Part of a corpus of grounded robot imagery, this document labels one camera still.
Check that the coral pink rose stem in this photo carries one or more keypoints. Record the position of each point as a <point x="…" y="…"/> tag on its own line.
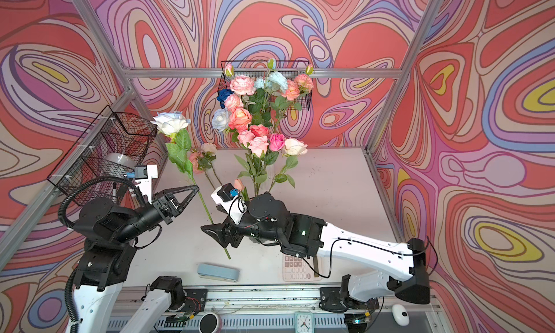
<point x="240" y="119"/>

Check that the pink peach flower stem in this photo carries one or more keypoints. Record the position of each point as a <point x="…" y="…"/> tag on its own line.
<point x="298" y="93"/>

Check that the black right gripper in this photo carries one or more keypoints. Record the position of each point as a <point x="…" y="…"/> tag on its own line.
<point x="221" y="235"/>

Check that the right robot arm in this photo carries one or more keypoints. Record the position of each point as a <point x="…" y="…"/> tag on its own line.
<point x="398" y="269"/>

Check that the cream pink rose stem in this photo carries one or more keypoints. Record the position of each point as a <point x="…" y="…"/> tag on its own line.
<point x="292" y="149"/>

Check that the pink artificial rose stem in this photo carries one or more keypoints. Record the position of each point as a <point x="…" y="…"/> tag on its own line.
<point x="259" y="130"/>

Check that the pile of artificial flowers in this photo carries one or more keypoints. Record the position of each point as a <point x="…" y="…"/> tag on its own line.
<point x="203" y="161"/>

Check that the round black speaker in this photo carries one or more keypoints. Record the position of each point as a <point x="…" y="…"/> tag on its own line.
<point x="210" y="323"/>

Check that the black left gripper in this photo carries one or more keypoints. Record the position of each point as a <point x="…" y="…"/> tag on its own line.
<point x="163" y="207"/>

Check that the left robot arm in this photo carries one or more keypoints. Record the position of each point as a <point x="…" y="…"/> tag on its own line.
<point x="111" y="233"/>

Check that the white tape roll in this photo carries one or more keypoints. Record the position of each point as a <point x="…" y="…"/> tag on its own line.
<point x="120" y="159"/>

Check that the light blue eraser box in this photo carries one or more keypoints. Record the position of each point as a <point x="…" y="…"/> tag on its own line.
<point x="217" y="272"/>

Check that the pale pink rose stem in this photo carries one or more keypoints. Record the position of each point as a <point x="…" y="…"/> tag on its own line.
<point x="261" y="160"/>

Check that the peach tulip stem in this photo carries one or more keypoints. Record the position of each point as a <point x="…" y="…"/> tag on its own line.
<point x="241" y="189"/>

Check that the light blue flower stem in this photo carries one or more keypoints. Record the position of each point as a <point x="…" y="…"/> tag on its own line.
<point x="269" y="106"/>

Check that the left black wire basket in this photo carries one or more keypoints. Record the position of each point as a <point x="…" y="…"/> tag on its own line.
<point x="110" y="131"/>

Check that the blue artificial rose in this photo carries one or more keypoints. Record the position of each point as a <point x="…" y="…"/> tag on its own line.
<point x="223" y="95"/>

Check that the white computer mouse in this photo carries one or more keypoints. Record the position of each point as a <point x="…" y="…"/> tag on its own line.
<point x="400" y="315"/>

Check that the pink calculator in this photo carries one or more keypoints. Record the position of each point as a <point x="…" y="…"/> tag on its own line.
<point x="296" y="270"/>

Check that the white artificial rose stem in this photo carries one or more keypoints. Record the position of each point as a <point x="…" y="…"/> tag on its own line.
<point x="220" y="120"/>

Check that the large pink peony stem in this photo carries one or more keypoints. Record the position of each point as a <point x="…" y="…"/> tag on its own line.
<point x="239" y="86"/>

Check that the small green clock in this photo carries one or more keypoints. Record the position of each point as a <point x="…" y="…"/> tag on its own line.
<point x="304" y="322"/>

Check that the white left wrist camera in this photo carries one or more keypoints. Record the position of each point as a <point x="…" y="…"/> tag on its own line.
<point x="143" y="176"/>

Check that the light pink rose stem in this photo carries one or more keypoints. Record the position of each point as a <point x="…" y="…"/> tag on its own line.
<point x="245" y="151"/>

